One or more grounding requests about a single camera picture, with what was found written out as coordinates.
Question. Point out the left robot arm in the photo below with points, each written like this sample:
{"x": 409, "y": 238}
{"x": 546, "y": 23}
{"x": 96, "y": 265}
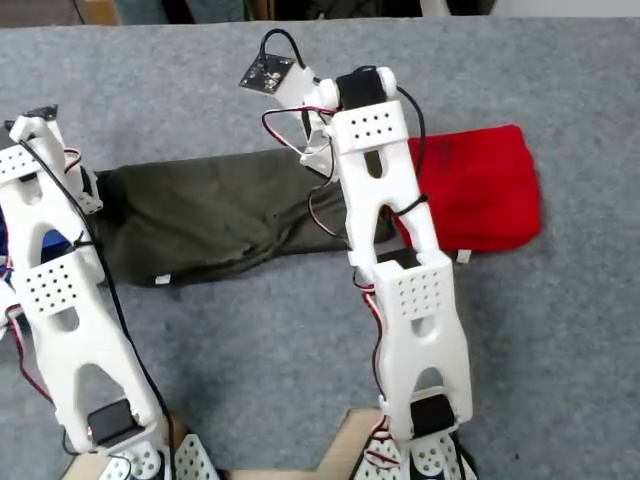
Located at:
{"x": 60, "y": 295}

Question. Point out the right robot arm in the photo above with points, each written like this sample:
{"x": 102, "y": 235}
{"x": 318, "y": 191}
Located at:
{"x": 422, "y": 300}

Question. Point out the dark green shirt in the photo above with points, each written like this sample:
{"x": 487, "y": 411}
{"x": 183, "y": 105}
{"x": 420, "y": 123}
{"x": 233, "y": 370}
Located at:
{"x": 200, "y": 210}

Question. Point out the red shirt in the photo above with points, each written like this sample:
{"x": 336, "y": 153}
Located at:
{"x": 480, "y": 190}

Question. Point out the blue cloth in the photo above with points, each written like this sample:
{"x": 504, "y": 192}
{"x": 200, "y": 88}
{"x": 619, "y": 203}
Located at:
{"x": 52, "y": 243}

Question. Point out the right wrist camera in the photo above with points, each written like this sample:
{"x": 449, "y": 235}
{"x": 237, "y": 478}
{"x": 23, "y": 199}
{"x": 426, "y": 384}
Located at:
{"x": 266, "y": 74}

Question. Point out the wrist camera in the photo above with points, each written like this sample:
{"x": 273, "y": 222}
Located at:
{"x": 43, "y": 111}
{"x": 266, "y": 74}

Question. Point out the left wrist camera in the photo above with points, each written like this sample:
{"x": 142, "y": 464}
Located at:
{"x": 43, "y": 111}

